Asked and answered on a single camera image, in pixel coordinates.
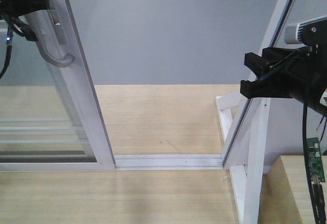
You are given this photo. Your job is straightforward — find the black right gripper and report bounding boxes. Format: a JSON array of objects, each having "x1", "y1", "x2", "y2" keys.
[{"x1": 240, "y1": 45, "x2": 326, "y2": 114}]

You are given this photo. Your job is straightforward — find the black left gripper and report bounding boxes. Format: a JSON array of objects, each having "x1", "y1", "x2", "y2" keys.
[{"x1": 1, "y1": 0, "x2": 50, "y2": 17}]

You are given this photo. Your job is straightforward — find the grey door handle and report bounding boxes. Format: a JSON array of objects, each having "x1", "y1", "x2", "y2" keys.
[{"x1": 25, "y1": 9, "x2": 75, "y2": 68}]

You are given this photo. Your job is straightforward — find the white sliding glass door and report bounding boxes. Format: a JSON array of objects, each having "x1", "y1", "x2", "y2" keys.
[{"x1": 1, "y1": 0, "x2": 115, "y2": 171}]

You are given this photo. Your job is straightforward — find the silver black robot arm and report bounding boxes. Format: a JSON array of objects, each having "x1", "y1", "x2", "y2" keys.
[{"x1": 1, "y1": 0, "x2": 326, "y2": 115}]

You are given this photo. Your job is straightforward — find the green circuit board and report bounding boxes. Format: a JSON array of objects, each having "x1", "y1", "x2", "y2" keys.
[{"x1": 307, "y1": 137, "x2": 325, "y2": 182}]

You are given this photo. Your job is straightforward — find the light wooden box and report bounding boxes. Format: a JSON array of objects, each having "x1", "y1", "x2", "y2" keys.
[{"x1": 259, "y1": 156, "x2": 315, "y2": 223}]

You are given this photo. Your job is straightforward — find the black cable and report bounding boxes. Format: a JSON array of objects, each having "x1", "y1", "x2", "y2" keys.
[{"x1": 0, "y1": 12, "x2": 39, "y2": 79}]

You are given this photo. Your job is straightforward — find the white wooden support bracket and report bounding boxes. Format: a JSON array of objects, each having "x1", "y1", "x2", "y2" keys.
[{"x1": 216, "y1": 91, "x2": 271, "y2": 223}]

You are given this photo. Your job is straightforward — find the white fixed window frame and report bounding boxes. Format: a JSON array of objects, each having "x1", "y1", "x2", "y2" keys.
[{"x1": 114, "y1": 0, "x2": 302, "y2": 170}]

